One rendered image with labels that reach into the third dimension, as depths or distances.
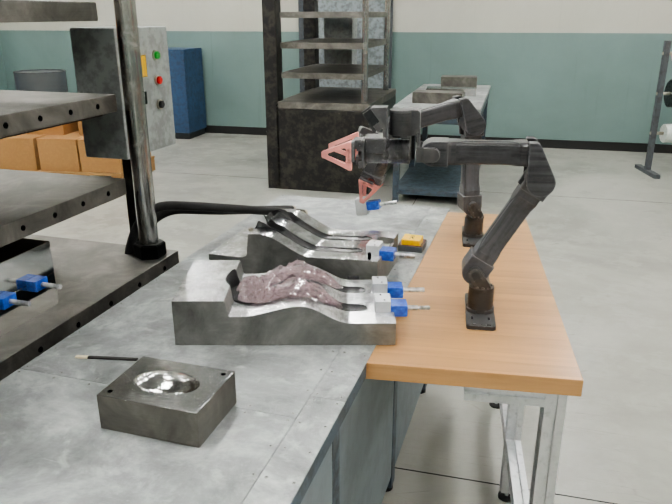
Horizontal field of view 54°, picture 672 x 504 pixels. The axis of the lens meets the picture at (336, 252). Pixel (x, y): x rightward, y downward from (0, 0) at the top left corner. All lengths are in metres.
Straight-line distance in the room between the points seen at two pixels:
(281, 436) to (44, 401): 0.48
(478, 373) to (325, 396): 0.34
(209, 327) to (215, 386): 0.30
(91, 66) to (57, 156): 4.41
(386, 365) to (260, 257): 0.58
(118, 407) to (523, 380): 0.81
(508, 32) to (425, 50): 0.96
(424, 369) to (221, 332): 0.46
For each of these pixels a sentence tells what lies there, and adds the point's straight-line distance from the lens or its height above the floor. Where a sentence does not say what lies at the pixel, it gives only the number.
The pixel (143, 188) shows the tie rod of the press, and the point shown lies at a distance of 2.10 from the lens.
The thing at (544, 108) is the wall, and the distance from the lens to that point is 8.30.
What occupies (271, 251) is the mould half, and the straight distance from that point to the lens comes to 1.85.
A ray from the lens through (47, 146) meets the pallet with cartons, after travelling 6.66.
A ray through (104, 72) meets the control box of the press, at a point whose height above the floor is 1.34.
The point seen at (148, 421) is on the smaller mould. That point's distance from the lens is 1.24.
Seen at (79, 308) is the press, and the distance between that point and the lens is 1.86.
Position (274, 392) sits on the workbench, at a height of 0.80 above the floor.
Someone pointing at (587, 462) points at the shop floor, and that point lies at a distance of 2.64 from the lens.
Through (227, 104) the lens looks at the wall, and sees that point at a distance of 9.07.
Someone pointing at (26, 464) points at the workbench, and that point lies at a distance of 1.27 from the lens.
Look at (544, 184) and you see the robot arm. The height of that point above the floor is 1.14.
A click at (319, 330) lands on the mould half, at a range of 1.50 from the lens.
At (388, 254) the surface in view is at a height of 0.90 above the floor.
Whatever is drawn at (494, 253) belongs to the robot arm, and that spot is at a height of 0.97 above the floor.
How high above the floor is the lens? 1.51
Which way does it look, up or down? 20 degrees down
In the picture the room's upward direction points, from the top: straight up
